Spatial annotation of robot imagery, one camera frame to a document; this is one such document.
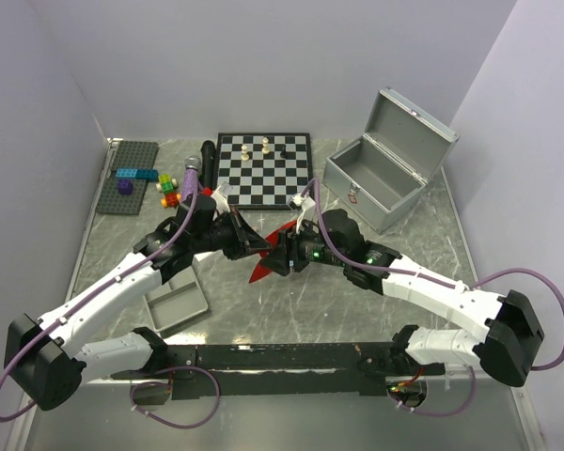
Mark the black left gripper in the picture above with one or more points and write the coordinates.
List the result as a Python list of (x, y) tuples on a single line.
[(245, 240)]

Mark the grey lego baseplate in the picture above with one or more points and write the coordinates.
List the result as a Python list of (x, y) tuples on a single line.
[(135, 155), (111, 201)]

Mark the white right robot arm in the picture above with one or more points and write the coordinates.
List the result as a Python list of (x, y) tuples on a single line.
[(499, 333)]

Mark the black white chessboard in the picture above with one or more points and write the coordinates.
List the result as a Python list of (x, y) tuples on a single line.
[(265, 181)]

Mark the purple lego brick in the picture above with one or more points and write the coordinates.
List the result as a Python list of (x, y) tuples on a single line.
[(124, 186)]

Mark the upper grey lego baseplate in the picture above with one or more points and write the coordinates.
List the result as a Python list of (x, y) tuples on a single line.
[(135, 155)]

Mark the blue lego brick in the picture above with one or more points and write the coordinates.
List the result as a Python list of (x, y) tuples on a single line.
[(137, 173)]

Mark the white chess pawn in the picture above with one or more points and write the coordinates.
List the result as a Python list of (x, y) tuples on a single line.
[(244, 153)]

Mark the grey metal case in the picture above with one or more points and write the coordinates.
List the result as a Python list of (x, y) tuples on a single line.
[(382, 173)]

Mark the red first aid pouch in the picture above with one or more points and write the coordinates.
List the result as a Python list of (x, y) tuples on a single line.
[(260, 271)]

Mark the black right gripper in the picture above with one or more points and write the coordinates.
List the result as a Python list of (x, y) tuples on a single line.
[(278, 259)]

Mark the colourful lego car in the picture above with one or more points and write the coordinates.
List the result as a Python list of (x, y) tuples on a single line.
[(168, 188)]

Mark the purple glitter microphone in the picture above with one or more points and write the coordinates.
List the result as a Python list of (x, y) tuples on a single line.
[(190, 185)]

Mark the grey plastic tray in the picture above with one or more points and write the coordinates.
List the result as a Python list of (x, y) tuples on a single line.
[(178, 300)]

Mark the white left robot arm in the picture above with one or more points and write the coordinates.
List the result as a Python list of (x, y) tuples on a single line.
[(50, 357)]

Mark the lower grey lego baseplate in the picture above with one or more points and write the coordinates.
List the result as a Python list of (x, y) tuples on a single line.
[(111, 201)]

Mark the white chess queen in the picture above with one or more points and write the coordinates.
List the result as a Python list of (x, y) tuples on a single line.
[(265, 146)]

